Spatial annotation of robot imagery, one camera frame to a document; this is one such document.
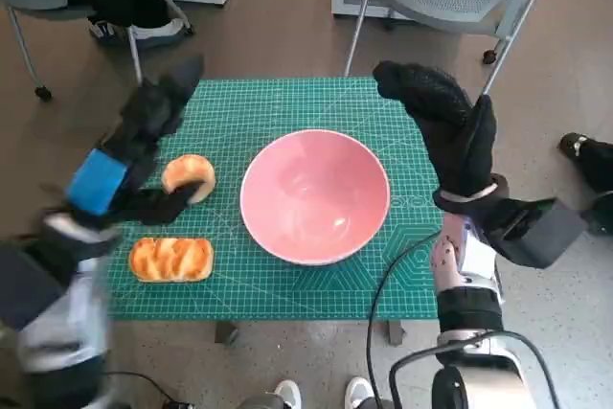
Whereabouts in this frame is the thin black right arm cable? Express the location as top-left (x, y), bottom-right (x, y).
top-left (365, 230), bottom-right (442, 409)

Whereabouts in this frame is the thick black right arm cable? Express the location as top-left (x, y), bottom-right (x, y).
top-left (388, 330), bottom-right (562, 409)

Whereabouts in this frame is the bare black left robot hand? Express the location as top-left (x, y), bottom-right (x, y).
top-left (64, 53), bottom-right (207, 227)

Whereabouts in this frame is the dark table leg bracket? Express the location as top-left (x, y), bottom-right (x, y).
top-left (387, 320), bottom-right (407, 347)
top-left (214, 321), bottom-right (239, 346)

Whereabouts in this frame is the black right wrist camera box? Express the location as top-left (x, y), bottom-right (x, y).
top-left (483, 197), bottom-right (588, 270)

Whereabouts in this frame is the rectangular striped toy bread loaf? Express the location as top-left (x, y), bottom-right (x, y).
top-left (127, 236), bottom-right (215, 284)

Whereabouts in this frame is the person with black shoes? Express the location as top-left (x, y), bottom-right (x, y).
top-left (558, 132), bottom-right (613, 238)

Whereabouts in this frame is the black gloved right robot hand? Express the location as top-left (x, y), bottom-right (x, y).
top-left (372, 60), bottom-right (499, 204)

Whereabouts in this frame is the green cutting mat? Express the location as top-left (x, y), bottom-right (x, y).
top-left (102, 76), bottom-right (444, 323)

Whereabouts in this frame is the pink bowl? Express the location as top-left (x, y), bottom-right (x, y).
top-left (238, 128), bottom-right (392, 266)

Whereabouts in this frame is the round toy bread bun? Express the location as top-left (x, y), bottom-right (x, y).
top-left (161, 153), bottom-right (217, 204)

